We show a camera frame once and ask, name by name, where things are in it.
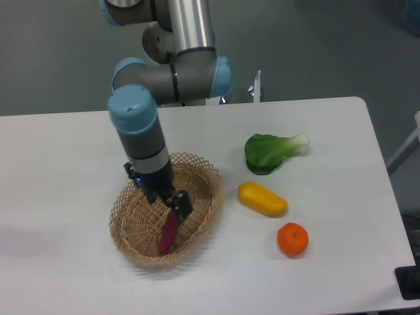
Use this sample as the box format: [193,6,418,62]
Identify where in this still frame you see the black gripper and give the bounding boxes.
[124,160,193,222]

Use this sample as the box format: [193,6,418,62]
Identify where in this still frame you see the purple sweet potato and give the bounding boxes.
[158,211,179,255]

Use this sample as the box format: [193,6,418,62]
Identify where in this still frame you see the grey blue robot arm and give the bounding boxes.
[100,1,233,221]

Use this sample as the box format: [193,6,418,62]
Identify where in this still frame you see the woven wicker basket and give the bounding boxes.
[109,152,224,267]

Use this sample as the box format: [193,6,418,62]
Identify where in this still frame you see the green bok choy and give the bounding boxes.
[244,134,310,175]

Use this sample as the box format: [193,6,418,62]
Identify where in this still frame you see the orange mandarin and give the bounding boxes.
[277,222,309,257]

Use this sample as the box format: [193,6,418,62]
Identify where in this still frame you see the black device at edge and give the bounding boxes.
[394,266,419,301]

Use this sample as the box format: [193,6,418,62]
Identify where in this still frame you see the white metal base frame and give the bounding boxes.
[219,96,228,104]

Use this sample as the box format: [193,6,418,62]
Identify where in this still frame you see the white clamp post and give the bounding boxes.
[247,69,263,103]

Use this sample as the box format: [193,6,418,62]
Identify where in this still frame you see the white frame at right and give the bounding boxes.
[386,112,419,176]

